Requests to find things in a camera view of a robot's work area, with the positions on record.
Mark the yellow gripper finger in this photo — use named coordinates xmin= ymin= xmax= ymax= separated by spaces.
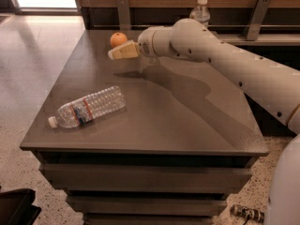
xmin=108 ymin=40 xmax=140 ymax=60

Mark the orange fruit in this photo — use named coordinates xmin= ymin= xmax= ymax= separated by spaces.
xmin=110 ymin=32 xmax=128 ymax=48

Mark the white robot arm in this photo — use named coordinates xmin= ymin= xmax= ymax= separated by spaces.
xmin=108 ymin=19 xmax=300 ymax=225

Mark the lying clear water bottle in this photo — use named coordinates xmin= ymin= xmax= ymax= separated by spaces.
xmin=48 ymin=85 xmax=126 ymax=128

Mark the upright clear water bottle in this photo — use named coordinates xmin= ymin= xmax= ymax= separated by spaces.
xmin=189 ymin=0 xmax=210 ymax=27

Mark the grey drawer cabinet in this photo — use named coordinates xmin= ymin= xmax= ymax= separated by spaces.
xmin=22 ymin=30 xmax=268 ymax=225

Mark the grey side counter shelf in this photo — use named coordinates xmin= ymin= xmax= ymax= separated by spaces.
xmin=217 ymin=34 xmax=300 ymax=47

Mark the black object bottom left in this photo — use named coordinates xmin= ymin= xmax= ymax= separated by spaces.
xmin=0 ymin=188 xmax=41 ymax=225

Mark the power strip on floor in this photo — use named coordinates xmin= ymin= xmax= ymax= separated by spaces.
xmin=230 ymin=204 xmax=264 ymax=223

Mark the left metal wall bracket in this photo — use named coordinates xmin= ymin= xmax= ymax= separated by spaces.
xmin=116 ymin=0 xmax=131 ymax=30

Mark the metal wall bracket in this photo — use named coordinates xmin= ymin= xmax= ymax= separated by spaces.
xmin=244 ymin=0 xmax=272 ymax=41
xmin=116 ymin=0 xmax=131 ymax=30

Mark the horizontal metal rail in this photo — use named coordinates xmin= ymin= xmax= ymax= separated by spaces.
xmin=93 ymin=24 xmax=300 ymax=30

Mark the right metal wall bracket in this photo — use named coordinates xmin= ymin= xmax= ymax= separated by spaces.
xmin=244 ymin=0 xmax=272 ymax=41

